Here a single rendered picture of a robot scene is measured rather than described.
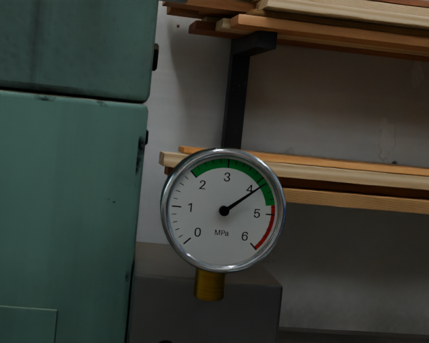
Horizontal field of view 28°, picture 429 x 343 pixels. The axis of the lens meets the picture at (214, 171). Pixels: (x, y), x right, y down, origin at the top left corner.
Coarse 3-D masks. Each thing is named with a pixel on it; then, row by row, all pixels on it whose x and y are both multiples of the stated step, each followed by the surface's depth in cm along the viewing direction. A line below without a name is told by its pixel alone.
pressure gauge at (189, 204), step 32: (192, 160) 42; (224, 160) 42; (256, 160) 42; (192, 192) 42; (224, 192) 42; (256, 192) 43; (192, 224) 42; (224, 224) 42; (256, 224) 43; (192, 256) 42; (224, 256) 43; (256, 256) 43; (224, 288) 45
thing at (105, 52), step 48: (0, 0) 47; (48, 0) 47; (96, 0) 47; (144, 0) 48; (0, 48) 47; (48, 48) 47; (96, 48) 47; (144, 48) 48; (96, 96) 48; (144, 96) 48
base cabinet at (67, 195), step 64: (0, 128) 47; (64, 128) 48; (128, 128) 48; (0, 192) 47; (64, 192) 48; (128, 192) 48; (0, 256) 48; (64, 256) 48; (128, 256) 48; (0, 320) 48; (64, 320) 48
